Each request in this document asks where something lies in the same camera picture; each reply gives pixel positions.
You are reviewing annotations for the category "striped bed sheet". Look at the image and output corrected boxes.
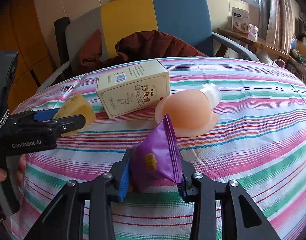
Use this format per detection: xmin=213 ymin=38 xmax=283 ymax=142
xmin=5 ymin=57 xmax=306 ymax=239

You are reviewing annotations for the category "small yellow sponge block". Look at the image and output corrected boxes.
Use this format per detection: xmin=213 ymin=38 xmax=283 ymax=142
xmin=53 ymin=93 xmax=96 ymax=125

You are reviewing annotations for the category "cream medicine box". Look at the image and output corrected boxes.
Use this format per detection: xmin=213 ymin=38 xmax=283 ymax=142
xmin=97 ymin=60 xmax=170 ymax=119

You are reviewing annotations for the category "white carton on table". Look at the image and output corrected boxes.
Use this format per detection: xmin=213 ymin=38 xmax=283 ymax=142
xmin=231 ymin=7 xmax=249 ymax=35

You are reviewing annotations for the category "wooden side table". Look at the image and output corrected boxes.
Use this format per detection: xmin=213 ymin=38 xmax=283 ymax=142
xmin=217 ymin=28 xmax=306 ymax=78

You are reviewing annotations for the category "dark red jacket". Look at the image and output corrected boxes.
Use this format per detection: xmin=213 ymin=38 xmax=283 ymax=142
xmin=72 ymin=29 xmax=205 ymax=75

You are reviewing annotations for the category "wooden wardrobe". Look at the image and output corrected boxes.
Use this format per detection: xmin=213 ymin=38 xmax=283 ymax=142
xmin=0 ymin=0 xmax=56 ymax=112

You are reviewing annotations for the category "black rolled mat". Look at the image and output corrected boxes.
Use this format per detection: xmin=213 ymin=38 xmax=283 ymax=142
xmin=54 ymin=17 xmax=71 ymax=65

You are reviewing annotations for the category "multicolour armchair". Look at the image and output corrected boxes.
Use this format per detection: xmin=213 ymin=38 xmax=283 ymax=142
xmin=37 ymin=0 xmax=260 ymax=93

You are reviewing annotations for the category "person left hand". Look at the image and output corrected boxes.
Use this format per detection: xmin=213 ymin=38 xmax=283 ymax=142
xmin=0 ymin=154 xmax=27 ymax=208

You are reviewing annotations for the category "purple snack packet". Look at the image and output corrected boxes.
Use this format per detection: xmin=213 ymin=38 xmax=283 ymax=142
xmin=130 ymin=114 xmax=182 ymax=191

